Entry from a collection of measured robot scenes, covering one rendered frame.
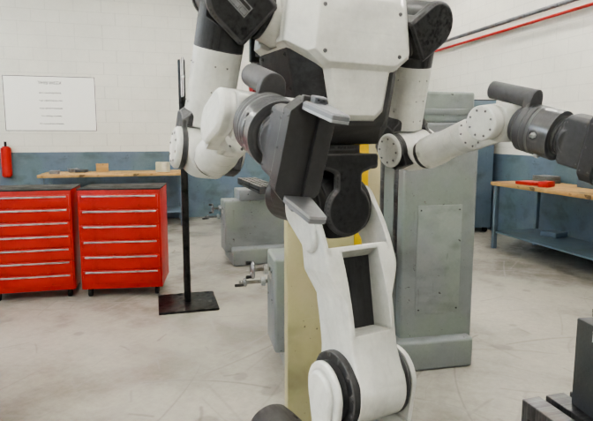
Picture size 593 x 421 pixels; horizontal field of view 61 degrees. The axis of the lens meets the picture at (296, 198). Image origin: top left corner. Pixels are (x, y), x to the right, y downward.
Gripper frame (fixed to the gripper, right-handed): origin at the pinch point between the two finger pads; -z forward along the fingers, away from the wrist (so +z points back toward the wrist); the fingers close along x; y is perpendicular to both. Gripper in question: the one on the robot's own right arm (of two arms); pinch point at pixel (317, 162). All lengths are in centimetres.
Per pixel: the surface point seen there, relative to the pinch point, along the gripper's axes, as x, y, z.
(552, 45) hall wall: 63, 543, 470
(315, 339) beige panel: -111, 79, 119
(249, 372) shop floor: -193, 87, 198
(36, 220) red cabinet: -189, -46, 417
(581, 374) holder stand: -41, 73, 8
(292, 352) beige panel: -117, 69, 118
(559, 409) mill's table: -50, 72, 8
